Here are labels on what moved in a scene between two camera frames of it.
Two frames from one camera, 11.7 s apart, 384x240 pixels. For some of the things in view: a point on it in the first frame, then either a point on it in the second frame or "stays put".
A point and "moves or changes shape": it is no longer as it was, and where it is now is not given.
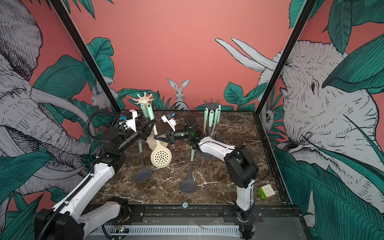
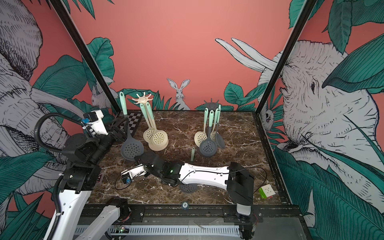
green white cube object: (265, 191) stays put
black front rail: (209, 214) stays put
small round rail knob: (185, 205) stays put
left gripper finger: (145, 124) to (119, 125)
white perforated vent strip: (168, 230) stays put
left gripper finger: (146, 132) to (118, 133)
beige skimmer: (213, 133) stays put
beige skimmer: (160, 157) moves or changes shape
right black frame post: (308, 8) stays put
